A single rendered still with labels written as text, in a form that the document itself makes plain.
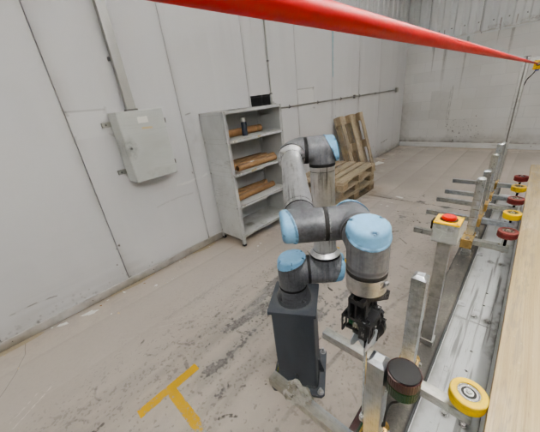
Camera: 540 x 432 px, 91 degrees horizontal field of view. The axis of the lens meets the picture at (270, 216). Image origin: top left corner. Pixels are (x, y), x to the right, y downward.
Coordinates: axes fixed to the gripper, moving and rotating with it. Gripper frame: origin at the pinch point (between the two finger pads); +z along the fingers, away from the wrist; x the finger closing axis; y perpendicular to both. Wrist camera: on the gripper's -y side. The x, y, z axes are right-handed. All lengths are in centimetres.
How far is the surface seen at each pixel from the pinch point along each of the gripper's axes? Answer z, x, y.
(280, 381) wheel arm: 13.1, -17.9, 16.6
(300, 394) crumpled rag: 11.1, -10.2, 17.1
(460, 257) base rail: 29, 6, -107
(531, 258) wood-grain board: 9, 32, -86
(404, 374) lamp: -13.4, 12.8, 13.2
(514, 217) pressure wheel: 9, 24, -130
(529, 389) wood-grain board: 9.1, 33.3, -18.4
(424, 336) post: 25.7, 7.1, -36.7
